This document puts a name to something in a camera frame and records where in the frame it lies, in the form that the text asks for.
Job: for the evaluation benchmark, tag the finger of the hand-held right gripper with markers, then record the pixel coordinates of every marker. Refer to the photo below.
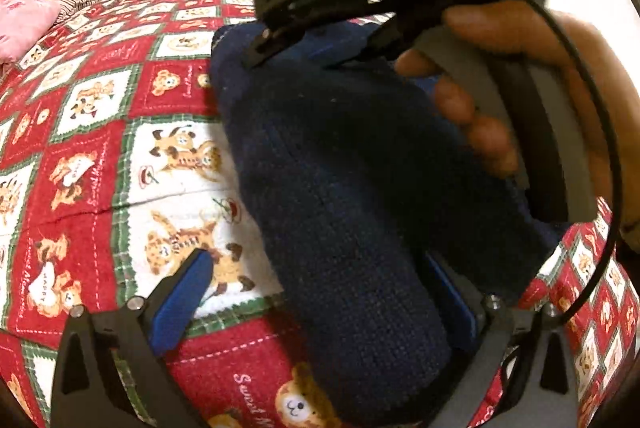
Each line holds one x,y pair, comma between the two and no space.
300,36

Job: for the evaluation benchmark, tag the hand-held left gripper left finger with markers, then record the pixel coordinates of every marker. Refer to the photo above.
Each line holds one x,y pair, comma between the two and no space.
182,298

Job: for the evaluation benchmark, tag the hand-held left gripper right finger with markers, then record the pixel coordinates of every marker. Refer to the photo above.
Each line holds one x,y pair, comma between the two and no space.
457,308

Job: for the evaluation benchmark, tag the navy knitted garment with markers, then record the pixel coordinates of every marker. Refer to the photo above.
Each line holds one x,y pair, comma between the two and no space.
340,188

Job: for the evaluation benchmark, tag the person's right hand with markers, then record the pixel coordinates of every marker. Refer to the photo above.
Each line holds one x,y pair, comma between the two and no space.
500,31

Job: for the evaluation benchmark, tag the red printed patchwork blanket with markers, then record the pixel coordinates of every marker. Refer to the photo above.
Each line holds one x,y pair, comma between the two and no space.
100,118

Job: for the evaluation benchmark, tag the grey striped cloth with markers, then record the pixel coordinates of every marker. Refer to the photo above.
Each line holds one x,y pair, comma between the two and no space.
75,2

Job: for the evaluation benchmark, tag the pink folded blanket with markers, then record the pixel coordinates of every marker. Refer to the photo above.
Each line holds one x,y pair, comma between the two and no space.
20,23

